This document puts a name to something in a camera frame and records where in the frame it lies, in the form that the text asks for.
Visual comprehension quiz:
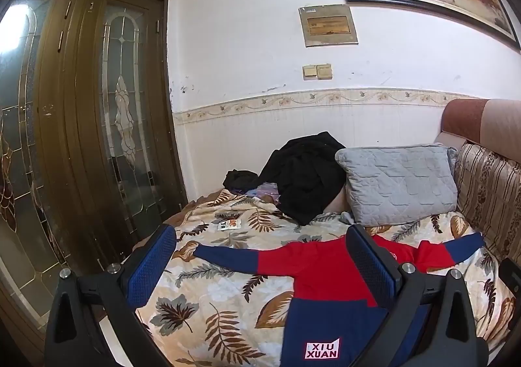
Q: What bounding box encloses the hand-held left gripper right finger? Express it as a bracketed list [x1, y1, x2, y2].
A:
[345, 224, 489, 367]

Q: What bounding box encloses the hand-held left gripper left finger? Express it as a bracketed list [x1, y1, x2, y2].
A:
[44, 224, 177, 367]

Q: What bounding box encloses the red and blue sweater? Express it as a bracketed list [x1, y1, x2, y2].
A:
[192, 233, 486, 367]

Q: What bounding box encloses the leaf print blanket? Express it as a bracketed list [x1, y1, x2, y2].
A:
[134, 188, 515, 367]

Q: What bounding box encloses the peach cushion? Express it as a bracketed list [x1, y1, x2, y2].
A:
[325, 184, 347, 214]

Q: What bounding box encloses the brown striped cushion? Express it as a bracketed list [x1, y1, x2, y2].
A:
[454, 142, 521, 266]

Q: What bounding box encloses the grey quilted pillow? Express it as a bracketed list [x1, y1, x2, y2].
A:
[335, 144, 458, 227]

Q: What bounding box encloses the black clothing pile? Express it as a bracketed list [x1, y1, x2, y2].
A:
[258, 131, 347, 226]

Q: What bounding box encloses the small black cloth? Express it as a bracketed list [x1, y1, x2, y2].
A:
[222, 170, 261, 194]

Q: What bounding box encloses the purple cloth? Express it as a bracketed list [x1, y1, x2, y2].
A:
[248, 183, 281, 203]

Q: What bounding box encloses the wooden glass-panel door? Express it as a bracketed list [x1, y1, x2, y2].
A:
[35, 0, 189, 266]
[0, 0, 82, 351]

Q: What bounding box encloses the brown and pink headboard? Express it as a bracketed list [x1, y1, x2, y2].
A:
[433, 98, 521, 164]

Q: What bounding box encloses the metal wall panel cover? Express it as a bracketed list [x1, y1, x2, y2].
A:
[298, 4, 359, 48]

